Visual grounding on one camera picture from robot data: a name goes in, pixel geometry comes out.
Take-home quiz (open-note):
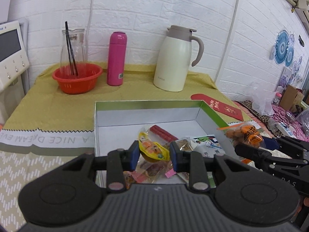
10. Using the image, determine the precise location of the white dispenser with screen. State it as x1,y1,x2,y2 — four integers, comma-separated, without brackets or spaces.
0,20,31,126

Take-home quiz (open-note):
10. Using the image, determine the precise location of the white power strip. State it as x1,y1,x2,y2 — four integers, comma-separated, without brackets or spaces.
275,122,298,136

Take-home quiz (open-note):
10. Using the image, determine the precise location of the cream thermos jug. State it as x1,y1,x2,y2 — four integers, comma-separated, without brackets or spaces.
153,25,205,92

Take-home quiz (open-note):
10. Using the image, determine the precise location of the yellow cloth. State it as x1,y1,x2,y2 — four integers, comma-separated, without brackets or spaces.
3,61,219,132

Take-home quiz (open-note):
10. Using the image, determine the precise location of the small blue round wall decoration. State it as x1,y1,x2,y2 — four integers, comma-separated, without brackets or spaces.
285,46,295,67

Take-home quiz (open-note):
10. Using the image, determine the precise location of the white wall cable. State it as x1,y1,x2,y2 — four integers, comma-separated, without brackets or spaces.
87,0,97,64
214,0,243,83

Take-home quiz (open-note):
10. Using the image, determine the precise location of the green cardboard box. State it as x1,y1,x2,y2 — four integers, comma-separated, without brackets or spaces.
94,100,233,189

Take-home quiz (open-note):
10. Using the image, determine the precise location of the white printed snack packet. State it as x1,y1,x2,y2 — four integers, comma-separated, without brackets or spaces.
192,135,226,161

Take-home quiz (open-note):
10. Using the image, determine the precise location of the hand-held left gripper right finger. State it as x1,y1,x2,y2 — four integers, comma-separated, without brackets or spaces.
169,141,252,191

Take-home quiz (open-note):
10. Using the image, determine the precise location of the orange packet of round snacks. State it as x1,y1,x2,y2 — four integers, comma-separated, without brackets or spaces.
216,123,264,149

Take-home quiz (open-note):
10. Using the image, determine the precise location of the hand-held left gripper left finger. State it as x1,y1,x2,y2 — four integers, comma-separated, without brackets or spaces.
57,141,141,191

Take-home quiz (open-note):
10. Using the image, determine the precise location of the pink thermos bottle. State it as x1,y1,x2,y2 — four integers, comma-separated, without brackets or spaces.
107,31,128,87

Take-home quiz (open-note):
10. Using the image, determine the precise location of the brown cardboard box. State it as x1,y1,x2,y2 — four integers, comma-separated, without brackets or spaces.
279,85,305,113

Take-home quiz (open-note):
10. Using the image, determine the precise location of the clear packet with pink label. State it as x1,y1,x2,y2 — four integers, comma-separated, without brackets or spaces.
133,161,177,183

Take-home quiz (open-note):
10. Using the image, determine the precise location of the black chopstick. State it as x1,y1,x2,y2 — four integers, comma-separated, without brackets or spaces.
66,29,79,78
65,21,76,78

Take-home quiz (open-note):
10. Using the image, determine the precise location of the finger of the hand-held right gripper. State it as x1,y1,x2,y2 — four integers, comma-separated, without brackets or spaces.
235,144,303,169
262,136,309,160

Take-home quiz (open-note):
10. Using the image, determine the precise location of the large blue round wall decoration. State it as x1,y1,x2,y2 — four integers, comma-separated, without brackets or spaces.
273,30,290,65

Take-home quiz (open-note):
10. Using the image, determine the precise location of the glass pitcher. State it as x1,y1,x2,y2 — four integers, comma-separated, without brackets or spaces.
59,28,88,78

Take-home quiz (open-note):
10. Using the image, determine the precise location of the red plastic strainer basket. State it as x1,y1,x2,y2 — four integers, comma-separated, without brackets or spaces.
52,63,103,95

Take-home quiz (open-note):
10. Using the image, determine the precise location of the clear plastic bag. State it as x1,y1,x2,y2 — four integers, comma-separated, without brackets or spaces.
249,82,276,117

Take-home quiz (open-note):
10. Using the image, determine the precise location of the red envelope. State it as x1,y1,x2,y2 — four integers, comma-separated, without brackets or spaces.
191,93,244,121

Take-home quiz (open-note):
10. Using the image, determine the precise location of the clear packet of brown snack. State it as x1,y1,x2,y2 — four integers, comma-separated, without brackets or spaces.
176,138,194,152

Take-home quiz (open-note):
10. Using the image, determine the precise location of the patterned tablecloth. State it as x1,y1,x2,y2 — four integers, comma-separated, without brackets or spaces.
0,100,274,228

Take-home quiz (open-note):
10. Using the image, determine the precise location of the red sausage sticks packet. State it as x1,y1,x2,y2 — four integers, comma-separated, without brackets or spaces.
150,125,177,141

